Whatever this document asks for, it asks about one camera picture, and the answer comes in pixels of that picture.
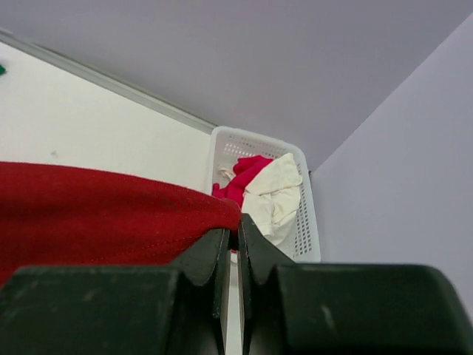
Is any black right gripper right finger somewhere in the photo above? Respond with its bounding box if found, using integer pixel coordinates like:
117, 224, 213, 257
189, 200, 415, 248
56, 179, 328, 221
237, 214, 293, 354

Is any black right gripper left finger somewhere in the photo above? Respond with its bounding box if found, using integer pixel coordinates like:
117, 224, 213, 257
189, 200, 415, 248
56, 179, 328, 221
165, 229, 231, 354

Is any dark red t shirt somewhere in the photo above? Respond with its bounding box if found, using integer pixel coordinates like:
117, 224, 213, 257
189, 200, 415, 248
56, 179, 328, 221
1, 162, 242, 282

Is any cream white t shirt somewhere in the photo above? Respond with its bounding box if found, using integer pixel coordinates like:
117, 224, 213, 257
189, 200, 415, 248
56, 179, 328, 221
242, 153, 303, 246

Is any pink t shirt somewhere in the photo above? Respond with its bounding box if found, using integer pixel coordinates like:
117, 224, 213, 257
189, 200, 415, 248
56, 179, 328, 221
211, 155, 273, 208

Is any white plastic laundry basket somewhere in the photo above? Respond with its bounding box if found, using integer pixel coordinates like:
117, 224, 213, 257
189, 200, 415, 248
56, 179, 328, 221
204, 126, 321, 263

